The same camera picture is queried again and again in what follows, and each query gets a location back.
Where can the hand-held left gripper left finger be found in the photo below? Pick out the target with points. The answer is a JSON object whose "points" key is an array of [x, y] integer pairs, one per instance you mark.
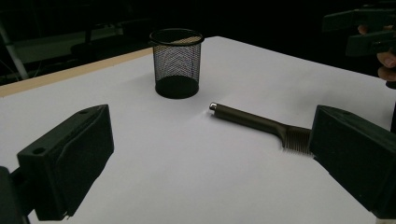
{"points": [[65, 161]]}

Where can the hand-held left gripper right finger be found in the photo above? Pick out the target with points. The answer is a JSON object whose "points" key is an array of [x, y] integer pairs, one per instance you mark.
{"points": [[358, 155]]}

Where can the dark brown comb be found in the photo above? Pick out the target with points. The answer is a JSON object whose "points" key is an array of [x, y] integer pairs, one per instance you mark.
{"points": [[246, 119]]}

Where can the black mesh pen holder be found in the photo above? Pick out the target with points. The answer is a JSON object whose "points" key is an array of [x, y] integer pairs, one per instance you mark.
{"points": [[176, 87]]}

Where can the desk with white legs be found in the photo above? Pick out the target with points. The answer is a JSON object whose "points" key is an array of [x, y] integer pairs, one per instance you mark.
{"points": [[14, 53]]}

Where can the white table mat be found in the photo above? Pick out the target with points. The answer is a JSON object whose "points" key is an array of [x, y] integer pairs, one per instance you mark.
{"points": [[186, 161]]}

